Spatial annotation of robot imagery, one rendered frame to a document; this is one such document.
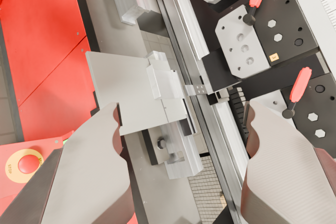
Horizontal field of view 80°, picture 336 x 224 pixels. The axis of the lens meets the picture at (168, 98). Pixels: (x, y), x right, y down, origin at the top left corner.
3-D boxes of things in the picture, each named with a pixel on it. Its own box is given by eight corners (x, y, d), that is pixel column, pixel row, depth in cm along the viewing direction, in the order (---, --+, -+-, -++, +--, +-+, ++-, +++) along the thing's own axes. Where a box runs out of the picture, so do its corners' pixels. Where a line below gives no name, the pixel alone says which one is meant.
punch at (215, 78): (194, 61, 56) (225, 44, 51) (198, 62, 58) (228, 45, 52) (206, 95, 55) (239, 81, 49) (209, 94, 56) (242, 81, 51)
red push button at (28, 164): (12, 158, 44) (17, 156, 42) (33, 154, 47) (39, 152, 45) (14, 177, 43) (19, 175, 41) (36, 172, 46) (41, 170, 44)
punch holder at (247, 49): (212, 23, 49) (286, -24, 39) (225, 30, 55) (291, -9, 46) (234, 81, 46) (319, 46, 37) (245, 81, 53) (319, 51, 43)
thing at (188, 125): (163, 74, 63) (170, 69, 61) (169, 74, 65) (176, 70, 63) (184, 136, 59) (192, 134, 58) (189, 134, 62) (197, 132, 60)
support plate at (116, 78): (84, 52, 41) (87, 50, 40) (165, 62, 62) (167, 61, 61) (107, 139, 38) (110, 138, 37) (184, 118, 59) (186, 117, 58)
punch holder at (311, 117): (242, 102, 46) (331, 71, 36) (252, 99, 52) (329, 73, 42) (268, 168, 43) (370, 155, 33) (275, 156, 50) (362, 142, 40)
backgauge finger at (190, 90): (176, 75, 65) (188, 68, 62) (211, 76, 85) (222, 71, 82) (188, 110, 63) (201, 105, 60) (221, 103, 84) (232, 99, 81)
